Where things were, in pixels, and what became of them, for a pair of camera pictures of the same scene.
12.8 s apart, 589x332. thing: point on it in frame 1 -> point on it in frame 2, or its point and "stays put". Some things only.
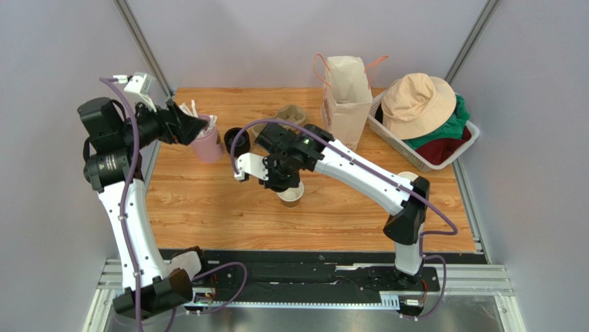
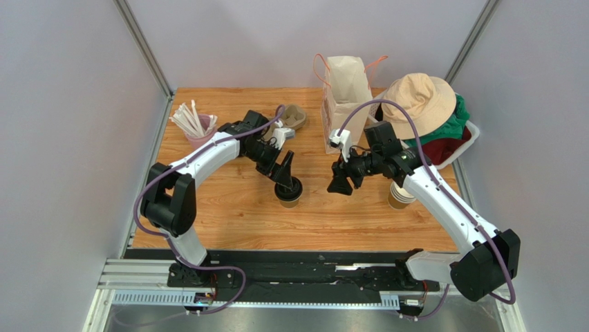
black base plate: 301,274 stays put
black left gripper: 173,125 -> 278,173
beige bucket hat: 416,104 stays put
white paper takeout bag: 346,99 stays put
